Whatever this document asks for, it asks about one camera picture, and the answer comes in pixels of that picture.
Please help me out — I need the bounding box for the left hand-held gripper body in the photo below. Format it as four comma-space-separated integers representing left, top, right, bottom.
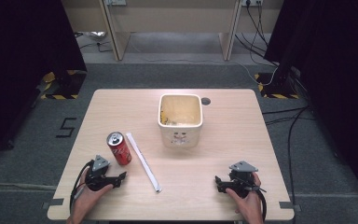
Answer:
85, 154, 120, 191

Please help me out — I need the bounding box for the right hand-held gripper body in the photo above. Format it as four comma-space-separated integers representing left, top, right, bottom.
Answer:
227, 161, 261, 199

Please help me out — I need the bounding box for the long white paper wrapper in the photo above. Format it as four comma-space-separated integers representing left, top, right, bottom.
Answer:
125, 133, 163, 194

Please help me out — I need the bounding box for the red soda can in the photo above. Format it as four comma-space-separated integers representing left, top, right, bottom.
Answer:
106, 132, 132, 166

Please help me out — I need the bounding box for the cream square bin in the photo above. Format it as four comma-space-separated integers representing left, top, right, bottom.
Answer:
158, 93, 204, 148

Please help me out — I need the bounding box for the person's left hand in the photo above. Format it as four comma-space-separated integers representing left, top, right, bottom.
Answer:
73, 169, 115, 217

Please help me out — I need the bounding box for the person's right hand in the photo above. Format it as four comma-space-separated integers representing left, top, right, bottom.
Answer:
226, 172, 264, 218

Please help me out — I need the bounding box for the grey tape strip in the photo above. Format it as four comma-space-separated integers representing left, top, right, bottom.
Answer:
279, 201, 302, 213
41, 198, 65, 210

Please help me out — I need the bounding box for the stand base with hazard tape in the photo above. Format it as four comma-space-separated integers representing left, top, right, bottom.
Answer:
255, 72, 301, 100
40, 69, 88, 101

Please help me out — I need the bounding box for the black curtain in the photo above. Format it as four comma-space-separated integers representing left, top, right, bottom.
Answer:
264, 0, 358, 209
0, 0, 88, 166

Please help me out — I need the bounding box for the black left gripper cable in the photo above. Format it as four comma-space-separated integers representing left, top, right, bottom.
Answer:
70, 160, 95, 214

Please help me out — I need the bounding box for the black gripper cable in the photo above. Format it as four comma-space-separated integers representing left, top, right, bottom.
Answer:
251, 185, 268, 222
70, 160, 95, 214

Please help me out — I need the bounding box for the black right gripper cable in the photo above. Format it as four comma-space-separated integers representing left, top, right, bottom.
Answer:
251, 185, 268, 222

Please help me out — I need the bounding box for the white floor cable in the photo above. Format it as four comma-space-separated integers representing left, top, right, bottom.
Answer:
130, 57, 279, 87

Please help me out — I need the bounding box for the thin black floor cable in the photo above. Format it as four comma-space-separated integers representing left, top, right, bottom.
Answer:
74, 40, 114, 53

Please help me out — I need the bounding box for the black cable bundle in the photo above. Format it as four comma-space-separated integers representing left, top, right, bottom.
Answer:
234, 4, 281, 68

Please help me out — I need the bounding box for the white wall socket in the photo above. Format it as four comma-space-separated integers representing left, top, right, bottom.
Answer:
241, 0, 264, 7
103, 0, 128, 7

